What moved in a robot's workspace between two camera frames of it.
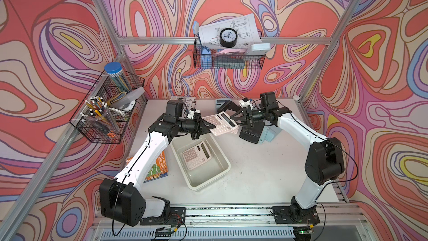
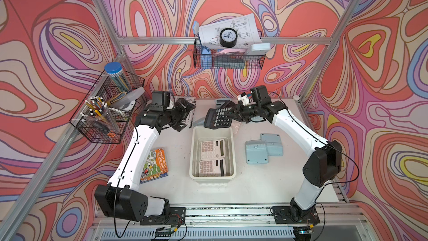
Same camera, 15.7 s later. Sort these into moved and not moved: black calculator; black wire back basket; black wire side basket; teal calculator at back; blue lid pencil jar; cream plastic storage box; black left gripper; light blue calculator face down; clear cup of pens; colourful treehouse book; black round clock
Moved: black left gripper; black calculator; light blue calculator face down; cream plastic storage box
Not moved: teal calculator at back; black wire back basket; black wire side basket; blue lid pencil jar; clear cup of pens; colourful treehouse book; black round clock
